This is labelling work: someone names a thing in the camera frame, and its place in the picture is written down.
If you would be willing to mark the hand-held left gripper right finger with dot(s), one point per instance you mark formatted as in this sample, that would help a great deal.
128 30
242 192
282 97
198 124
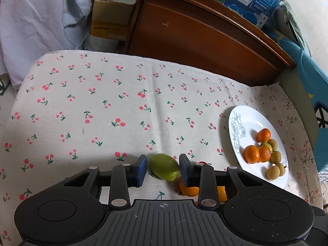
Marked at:
185 170

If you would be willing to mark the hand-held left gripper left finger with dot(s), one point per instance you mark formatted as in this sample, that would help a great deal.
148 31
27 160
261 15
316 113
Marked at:
141 170

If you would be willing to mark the green jujube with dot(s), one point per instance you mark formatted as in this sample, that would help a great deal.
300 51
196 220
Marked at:
267 146
164 169

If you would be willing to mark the small orange mandarin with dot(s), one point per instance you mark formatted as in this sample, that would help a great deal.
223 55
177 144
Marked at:
222 193
191 191
265 154
264 135
251 154

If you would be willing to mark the white plate with grey drawing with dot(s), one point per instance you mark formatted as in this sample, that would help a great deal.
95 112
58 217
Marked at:
246 123

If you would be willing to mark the brown longan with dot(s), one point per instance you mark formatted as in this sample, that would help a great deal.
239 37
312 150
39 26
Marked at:
281 169
271 173
276 156
273 144

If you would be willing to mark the red cherry tomato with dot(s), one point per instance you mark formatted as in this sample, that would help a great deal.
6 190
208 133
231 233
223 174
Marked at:
202 162

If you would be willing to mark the cherry print tablecloth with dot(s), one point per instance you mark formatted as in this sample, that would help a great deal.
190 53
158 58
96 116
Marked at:
102 123

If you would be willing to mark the branch print cloth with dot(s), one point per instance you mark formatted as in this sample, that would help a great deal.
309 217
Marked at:
294 133

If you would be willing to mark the white plastic bag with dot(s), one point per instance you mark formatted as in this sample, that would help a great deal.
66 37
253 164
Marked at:
100 43

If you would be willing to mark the brown wooden cabinet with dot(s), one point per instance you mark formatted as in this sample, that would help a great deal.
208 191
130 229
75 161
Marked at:
192 35

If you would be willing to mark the open cardboard box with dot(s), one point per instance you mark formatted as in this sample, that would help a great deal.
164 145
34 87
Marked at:
110 18

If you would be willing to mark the teal printed cushion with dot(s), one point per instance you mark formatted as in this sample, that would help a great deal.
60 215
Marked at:
320 82

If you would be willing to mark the light blue checked cloth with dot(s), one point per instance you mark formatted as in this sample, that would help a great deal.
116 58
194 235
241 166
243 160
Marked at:
38 18

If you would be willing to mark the grey cloth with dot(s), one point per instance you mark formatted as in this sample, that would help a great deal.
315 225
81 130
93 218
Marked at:
289 18

